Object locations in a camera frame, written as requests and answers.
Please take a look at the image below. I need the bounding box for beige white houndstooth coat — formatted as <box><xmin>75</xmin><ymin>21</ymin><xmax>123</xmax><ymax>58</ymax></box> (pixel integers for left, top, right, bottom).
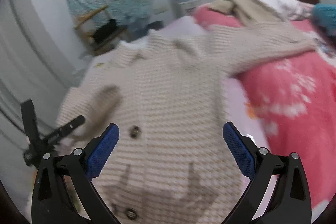
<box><xmin>57</xmin><ymin>22</ymin><xmax>315</xmax><ymax>223</ymax></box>

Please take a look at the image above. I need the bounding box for white curtain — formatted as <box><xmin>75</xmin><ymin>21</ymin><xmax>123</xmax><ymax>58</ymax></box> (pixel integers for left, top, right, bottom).
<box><xmin>1</xmin><ymin>0</ymin><xmax>77</xmax><ymax>213</ymax></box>

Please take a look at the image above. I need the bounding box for wooden chair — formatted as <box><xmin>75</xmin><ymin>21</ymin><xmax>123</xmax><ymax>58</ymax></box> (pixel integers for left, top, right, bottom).
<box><xmin>74</xmin><ymin>5</ymin><xmax>133</xmax><ymax>56</ymax></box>

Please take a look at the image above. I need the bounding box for black cloth on chair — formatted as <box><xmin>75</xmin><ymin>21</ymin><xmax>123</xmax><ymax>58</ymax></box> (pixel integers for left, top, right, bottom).
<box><xmin>92</xmin><ymin>19</ymin><xmax>121</xmax><ymax>44</ymax></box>

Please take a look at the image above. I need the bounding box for pink floral blanket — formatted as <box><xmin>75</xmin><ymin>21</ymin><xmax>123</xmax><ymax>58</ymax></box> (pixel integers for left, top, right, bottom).
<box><xmin>191</xmin><ymin>2</ymin><xmax>336</xmax><ymax>214</ymax></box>

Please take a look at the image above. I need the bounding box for white water dispenser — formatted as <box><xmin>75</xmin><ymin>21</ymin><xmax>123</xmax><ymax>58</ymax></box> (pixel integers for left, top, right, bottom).
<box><xmin>173</xmin><ymin>0</ymin><xmax>200</xmax><ymax>18</ymax></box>

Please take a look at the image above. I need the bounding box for teal garment on bed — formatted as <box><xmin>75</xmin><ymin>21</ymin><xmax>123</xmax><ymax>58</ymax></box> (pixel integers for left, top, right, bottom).
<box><xmin>312</xmin><ymin>3</ymin><xmax>336</xmax><ymax>36</ymax></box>

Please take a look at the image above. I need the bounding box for beige garment on bed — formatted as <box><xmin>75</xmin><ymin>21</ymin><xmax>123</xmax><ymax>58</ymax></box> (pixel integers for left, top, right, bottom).
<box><xmin>209</xmin><ymin>0</ymin><xmax>284</xmax><ymax>26</ymax></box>

